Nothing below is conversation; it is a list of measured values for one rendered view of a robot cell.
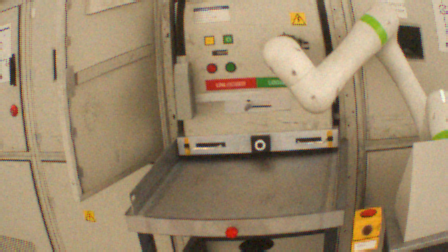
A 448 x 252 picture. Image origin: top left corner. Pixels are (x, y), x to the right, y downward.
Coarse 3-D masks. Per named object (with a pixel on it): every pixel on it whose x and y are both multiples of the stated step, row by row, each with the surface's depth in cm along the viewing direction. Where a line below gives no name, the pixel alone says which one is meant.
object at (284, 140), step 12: (264, 132) 217; (276, 132) 216; (288, 132) 215; (300, 132) 214; (312, 132) 213; (336, 132) 212; (180, 144) 222; (204, 144) 221; (216, 144) 220; (228, 144) 219; (240, 144) 219; (276, 144) 216; (288, 144) 216; (312, 144) 214; (336, 144) 213
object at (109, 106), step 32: (64, 0) 171; (96, 0) 188; (128, 0) 205; (160, 0) 224; (64, 32) 174; (96, 32) 195; (128, 32) 213; (160, 32) 227; (64, 64) 176; (96, 64) 196; (128, 64) 215; (64, 96) 178; (96, 96) 199; (128, 96) 217; (64, 128) 180; (96, 128) 200; (128, 128) 218; (160, 128) 236; (96, 160) 200; (128, 160) 218; (96, 192) 195
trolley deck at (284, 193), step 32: (192, 160) 223; (224, 160) 220; (256, 160) 216; (288, 160) 212; (320, 160) 207; (192, 192) 191; (224, 192) 189; (256, 192) 186; (288, 192) 183; (320, 192) 178; (128, 224) 174; (160, 224) 172; (192, 224) 170; (224, 224) 168; (256, 224) 167; (288, 224) 165; (320, 224) 164
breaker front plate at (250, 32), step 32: (224, 0) 208; (256, 0) 206; (288, 0) 204; (192, 32) 213; (224, 32) 211; (256, 32) 209; (288, 32) 207; (320, 32) 205; (192, 64) 216; (224, 64) 214; (256, 64) 212; (192, 128) 221; (224, 128) 219; (256, 128) 218; (288, 128) 216; (320, 128) 214
